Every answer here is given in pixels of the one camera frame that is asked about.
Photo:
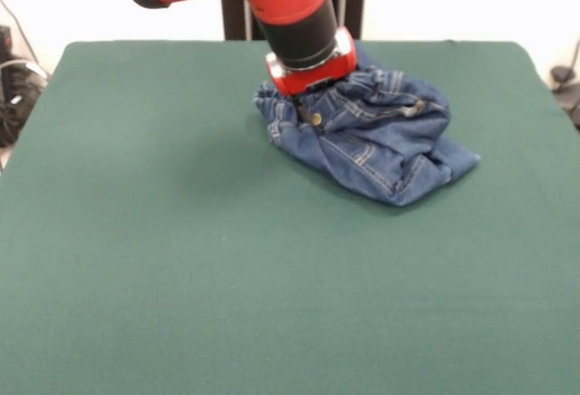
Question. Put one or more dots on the dark green table cloth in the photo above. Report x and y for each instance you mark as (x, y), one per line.
(181, 254)

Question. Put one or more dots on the blue denim jeans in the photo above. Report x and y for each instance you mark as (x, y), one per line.
(385, 141)

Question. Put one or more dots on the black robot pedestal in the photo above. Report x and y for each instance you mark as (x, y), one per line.
(358, 5)

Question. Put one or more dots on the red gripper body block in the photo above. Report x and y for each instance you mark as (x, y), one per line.
(317, 75)

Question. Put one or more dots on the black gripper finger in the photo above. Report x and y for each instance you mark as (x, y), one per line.
(302, 107)

